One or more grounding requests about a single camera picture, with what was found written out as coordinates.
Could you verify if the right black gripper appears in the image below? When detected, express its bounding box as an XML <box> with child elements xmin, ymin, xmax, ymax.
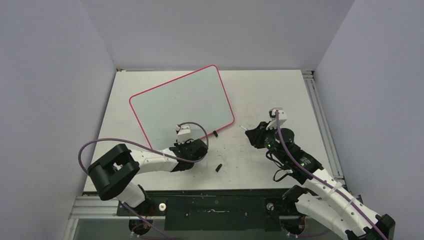
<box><xmin>246</xmin><ymin>120</ymin><xmax>287</xmax><ymax>163</ymax></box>

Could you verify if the black marker cap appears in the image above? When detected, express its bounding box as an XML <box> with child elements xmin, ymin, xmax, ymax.
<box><xmin>215</xmin><ymin>163</ymin><xmax>223</xmax><ymax>173</ymax></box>

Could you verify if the pink-framed whiteboard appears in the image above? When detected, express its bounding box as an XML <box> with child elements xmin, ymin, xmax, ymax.
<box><xmin>129</xmin><ymin>64</ymin><xmax>235</xmax><ymax>150</ymax></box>

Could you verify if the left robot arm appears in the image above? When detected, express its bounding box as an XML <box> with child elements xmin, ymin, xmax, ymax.
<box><xmin>87</xmin><ymin>139</ymin><xmax>209</xmax><ymax>216</ymax></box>

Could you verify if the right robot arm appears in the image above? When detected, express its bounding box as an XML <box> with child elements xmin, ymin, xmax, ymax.
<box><xmin>244</xmin><ymin>121</ymin><xmax>396</xmax><ymax>240</ymax></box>

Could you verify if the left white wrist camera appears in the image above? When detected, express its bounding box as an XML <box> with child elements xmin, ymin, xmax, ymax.
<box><xmin>175</xmin><ymin>124</ymin><xmax>192</xmax><ymax>144</ymax></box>

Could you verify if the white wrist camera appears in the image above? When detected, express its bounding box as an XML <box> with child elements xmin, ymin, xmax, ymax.
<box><xmin>266</xmin><ymin>107</ymin><xmax>288</xmax><ymax>130</ymax></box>
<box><xmin>175</xmin><ymin>124</ymin><xmax>192</xmax><ymax>144</ymax></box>

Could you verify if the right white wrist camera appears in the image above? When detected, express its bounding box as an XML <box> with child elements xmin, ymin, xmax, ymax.
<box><xmin>266</xmin><ymin>107</ymin><xmax>288</xmax><ymax>130</ymax></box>

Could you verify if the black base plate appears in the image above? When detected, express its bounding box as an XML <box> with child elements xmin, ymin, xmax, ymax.
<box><xmin>137</xmin><ymin>188</ymin><xmax>305</xmax><ymax>233</ymax></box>

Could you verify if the aluminium rail right side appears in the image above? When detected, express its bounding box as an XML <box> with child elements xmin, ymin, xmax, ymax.
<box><xmin>301</xmin><ymin>70</ymin><xmax>346</xmax><ymax>187</ymax></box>

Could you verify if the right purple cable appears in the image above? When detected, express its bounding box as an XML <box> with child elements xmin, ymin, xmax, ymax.
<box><xmin>274</xmin><ymin>110</ymin><xmax>390</xmax><ymax>240</ymax></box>

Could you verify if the purple cable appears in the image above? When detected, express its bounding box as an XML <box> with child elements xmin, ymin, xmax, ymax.
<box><xmin>78</xmin><ymin>121</ymin><xmax>210</xmax><ymax>173</ymax></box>
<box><xmin>274</xmin><ymin>110</ymin><xmax>390</xmax><ymax>240</ymax></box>

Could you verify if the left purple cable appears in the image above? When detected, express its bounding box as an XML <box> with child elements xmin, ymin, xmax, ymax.
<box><xmin>78</xmin><ymin>121</ymin><xmax>210</xmax><ymax>173</ymax></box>

